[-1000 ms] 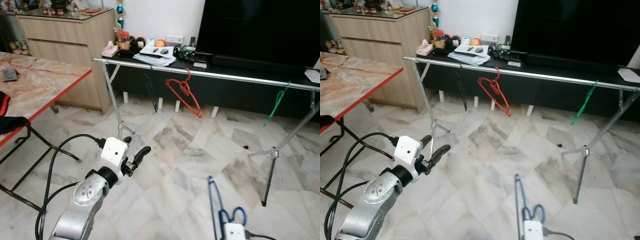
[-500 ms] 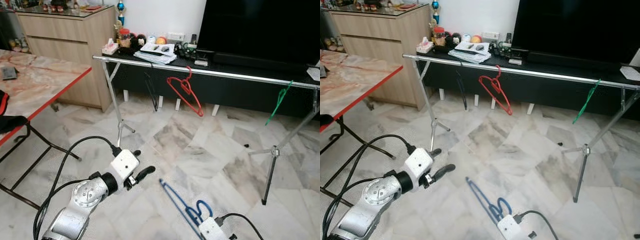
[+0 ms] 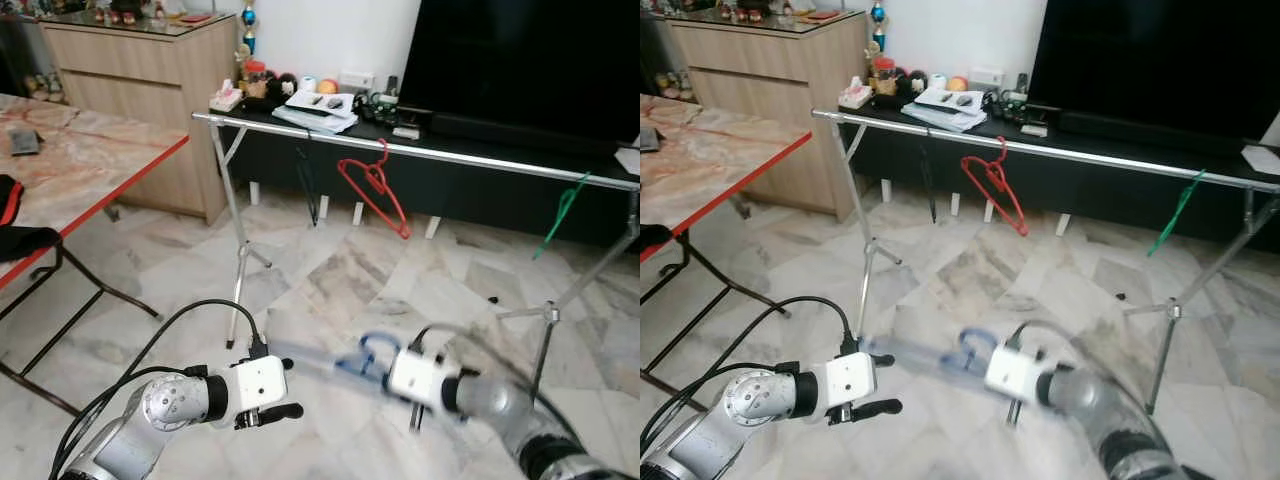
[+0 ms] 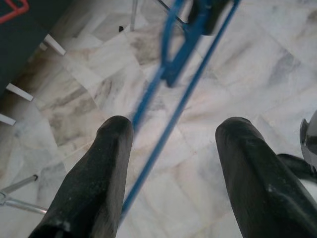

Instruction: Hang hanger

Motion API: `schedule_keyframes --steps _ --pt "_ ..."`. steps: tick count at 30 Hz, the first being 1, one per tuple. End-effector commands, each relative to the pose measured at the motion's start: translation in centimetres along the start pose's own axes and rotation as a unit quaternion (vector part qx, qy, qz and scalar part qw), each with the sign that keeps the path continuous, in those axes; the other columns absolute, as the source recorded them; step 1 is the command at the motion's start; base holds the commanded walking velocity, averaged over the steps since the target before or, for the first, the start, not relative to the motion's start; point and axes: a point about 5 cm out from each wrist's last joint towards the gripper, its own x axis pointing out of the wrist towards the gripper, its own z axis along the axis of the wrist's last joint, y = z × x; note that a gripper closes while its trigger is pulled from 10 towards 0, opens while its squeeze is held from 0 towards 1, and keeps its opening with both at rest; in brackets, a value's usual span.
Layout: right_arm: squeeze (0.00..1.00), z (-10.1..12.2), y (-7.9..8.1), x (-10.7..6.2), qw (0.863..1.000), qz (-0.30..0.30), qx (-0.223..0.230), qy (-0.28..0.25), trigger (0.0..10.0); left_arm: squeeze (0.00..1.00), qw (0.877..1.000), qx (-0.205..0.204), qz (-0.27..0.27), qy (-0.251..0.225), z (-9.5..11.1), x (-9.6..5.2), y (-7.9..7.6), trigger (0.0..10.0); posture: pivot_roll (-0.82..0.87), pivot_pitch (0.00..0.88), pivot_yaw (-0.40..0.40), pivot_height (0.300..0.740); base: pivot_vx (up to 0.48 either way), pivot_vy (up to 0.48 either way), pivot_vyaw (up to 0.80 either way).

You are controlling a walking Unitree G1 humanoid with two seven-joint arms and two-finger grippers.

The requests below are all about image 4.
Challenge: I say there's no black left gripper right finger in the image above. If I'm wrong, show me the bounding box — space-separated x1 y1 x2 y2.
214 117 317 238

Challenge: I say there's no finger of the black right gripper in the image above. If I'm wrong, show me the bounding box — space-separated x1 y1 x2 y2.
187 0 200 23
205 0 230 35

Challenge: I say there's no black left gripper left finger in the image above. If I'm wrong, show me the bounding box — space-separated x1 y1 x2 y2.
28 115 135 238

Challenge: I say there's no blue plastic hanger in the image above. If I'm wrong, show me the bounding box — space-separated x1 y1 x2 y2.
118 0 241 225

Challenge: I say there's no red plastic hanger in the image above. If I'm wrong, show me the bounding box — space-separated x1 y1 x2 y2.
0 0 30 25

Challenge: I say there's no black television console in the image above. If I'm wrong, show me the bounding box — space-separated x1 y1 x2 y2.
0 0 87 126

